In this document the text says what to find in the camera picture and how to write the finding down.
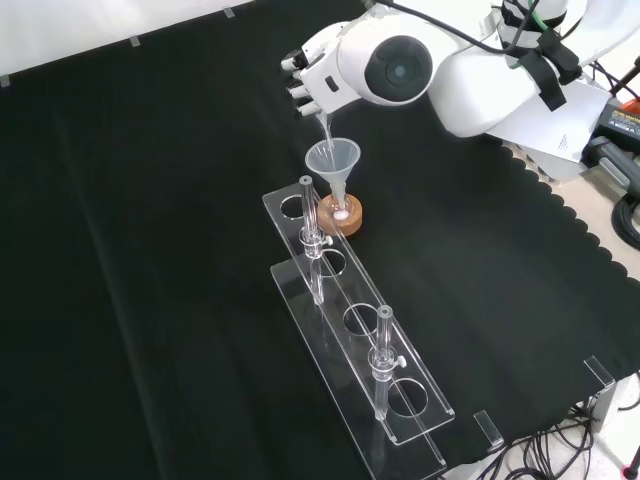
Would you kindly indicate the black tripod leg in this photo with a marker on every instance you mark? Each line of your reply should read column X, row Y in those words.
column 625, row 77

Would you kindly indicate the grey tape strip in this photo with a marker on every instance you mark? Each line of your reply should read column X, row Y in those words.
column 135, row 41
column 229, row 12
column 4, row 81

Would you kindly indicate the clear acrylic funnel stand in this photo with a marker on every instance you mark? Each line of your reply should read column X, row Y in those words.
column 308, row 210

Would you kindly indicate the white paper sheet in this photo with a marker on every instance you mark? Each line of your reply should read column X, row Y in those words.
column 575, row 130

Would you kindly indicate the translucent plastic funnel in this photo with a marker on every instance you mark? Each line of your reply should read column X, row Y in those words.
column 340, row 165

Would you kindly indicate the black bench cloth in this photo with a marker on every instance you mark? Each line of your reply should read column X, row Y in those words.
column 150, row 250

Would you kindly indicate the small round-bottom glass flask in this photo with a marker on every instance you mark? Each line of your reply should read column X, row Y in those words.
column 340, row 212

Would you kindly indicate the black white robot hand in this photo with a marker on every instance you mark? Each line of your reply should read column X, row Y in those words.
column 322, row 75

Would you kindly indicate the black orange battery pack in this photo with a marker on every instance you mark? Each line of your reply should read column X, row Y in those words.
column 620, row 122

